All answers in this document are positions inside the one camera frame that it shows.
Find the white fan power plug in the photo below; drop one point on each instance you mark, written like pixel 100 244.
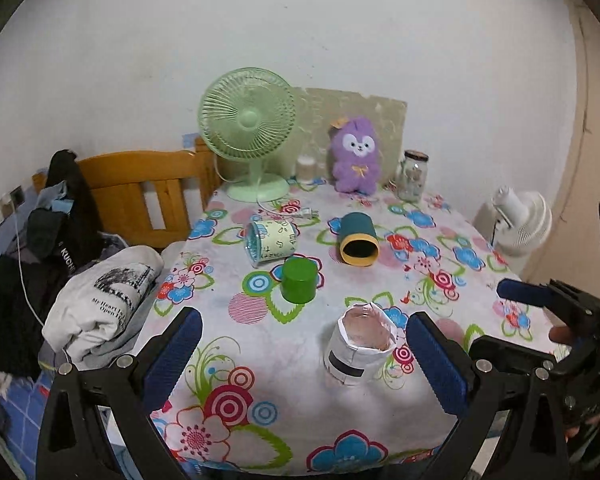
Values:
pixel 307 213

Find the white paper-wrapped clear cup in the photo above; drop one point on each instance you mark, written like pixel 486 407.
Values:
pixel 361 342

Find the wooden chair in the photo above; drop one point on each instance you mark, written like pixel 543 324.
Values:
pixel 138 195

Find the purple plush toy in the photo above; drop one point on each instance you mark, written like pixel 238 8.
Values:
pixel 355 164

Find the pale green patterned cup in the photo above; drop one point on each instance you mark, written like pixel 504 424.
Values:
pixel 269 240

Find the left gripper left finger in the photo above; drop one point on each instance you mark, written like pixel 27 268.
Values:
pixel 73 444

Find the teal cup with yellow rim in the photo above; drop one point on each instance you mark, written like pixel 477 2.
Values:
pixel 357 240

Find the black clothing pile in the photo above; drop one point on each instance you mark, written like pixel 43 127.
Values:
pixel 62 236

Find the beige patterned wall mat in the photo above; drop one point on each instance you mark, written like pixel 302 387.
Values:
pixel 318 111

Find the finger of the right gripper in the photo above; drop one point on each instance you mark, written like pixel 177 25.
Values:
pixel 534 295

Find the glass jar with black lid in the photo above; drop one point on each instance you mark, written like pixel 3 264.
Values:
pixel 412 175

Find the green desk fan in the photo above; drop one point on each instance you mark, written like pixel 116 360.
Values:
pixel 246 115

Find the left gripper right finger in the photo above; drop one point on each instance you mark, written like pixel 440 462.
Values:
pixel 474 385

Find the person's right hand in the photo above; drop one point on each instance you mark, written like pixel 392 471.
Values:
pixel 563 335

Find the green cylindrical cup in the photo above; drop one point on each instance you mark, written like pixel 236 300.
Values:
pixel 299 280

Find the white printed t-shirt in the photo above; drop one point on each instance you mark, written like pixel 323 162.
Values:
pixel 97 304

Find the floral tablecloth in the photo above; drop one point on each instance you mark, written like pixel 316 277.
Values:
pixel 255 395

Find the cotton swab container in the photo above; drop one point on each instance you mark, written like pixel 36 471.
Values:
pixel 305 169

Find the white floor fan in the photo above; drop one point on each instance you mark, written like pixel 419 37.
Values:
pixel 516 224

